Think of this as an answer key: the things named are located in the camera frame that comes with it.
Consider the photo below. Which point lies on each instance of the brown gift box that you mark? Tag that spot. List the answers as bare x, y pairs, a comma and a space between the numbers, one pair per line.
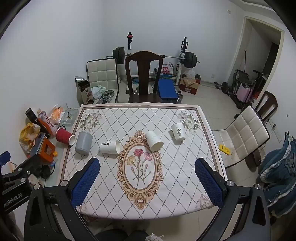
84, 92

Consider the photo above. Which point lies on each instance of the floral printed tablecloth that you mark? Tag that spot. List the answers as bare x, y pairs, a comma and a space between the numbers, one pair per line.
104, 176

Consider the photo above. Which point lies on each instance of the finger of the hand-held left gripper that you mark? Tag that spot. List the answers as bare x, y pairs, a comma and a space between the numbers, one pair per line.
26, 167
4, 158

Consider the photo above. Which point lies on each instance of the plain white paper cup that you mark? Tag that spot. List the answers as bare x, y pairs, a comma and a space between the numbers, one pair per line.
153, 141

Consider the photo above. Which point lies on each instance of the black cylinder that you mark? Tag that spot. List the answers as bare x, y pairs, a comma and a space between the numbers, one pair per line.
31, 114

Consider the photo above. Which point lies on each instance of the dark wooden chair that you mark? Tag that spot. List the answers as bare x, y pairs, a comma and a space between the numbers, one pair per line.
271, 102
143, 69

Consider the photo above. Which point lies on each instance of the small black floor barbell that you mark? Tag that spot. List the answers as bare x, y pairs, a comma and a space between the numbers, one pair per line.
224, 87

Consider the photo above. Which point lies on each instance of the red and white plastic bag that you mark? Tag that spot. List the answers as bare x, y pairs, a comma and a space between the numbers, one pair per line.
165, 69

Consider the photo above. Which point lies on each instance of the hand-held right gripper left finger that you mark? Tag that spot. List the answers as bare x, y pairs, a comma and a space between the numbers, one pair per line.
85, 182

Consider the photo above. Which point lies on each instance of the white padded chair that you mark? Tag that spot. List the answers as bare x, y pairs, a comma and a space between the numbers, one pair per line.
245, 132
101, 71

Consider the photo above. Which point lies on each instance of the red labelled bottle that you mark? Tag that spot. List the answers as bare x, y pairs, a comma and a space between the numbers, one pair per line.
46, 121

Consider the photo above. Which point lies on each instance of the orange box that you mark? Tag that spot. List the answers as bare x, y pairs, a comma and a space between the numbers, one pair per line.
46, 149

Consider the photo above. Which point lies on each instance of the pink suitcase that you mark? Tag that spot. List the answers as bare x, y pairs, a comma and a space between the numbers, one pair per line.
245, 91

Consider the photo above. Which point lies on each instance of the white weight bench rack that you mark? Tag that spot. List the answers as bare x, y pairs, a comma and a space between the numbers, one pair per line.
183, 52

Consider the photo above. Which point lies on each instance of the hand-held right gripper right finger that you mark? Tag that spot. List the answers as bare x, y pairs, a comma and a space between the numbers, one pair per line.
209, 183

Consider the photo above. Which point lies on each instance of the yellow flat box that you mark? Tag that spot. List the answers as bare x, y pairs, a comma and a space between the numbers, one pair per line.
224, 149

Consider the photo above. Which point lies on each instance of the pile of blue clothes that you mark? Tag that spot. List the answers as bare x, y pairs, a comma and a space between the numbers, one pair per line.
279, 166

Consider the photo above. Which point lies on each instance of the grey plastic cup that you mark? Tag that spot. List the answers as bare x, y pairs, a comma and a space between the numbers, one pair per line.
83, 142

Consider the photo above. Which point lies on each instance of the glass ashtray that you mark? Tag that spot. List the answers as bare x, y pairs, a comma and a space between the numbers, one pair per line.
69, 115

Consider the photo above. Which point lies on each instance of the pale green plastic bag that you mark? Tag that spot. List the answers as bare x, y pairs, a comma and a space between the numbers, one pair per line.
98, 91

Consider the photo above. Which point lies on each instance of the black round disc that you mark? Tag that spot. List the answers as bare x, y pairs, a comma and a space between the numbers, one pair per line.
45, 172

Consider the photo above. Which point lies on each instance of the red paper cup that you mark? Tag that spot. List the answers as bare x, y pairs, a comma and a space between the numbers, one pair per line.
64, 135

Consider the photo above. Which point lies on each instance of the black folded cart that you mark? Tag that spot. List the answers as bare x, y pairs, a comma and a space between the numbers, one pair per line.
240, 77

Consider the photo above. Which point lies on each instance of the white printed paper cup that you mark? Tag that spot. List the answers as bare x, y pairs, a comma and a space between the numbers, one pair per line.
178, 132
108, 147

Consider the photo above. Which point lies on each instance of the white crumpled paper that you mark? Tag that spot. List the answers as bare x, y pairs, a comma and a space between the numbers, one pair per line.
154, 237

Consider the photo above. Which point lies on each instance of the yellow plastic bag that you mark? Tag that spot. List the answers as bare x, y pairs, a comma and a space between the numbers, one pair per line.
29, 135

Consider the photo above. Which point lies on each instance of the brown cardboard box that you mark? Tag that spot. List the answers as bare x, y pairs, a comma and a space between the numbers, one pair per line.
189, 87

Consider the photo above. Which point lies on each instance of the orange snack bag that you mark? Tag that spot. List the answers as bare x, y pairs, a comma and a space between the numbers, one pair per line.
56, 113

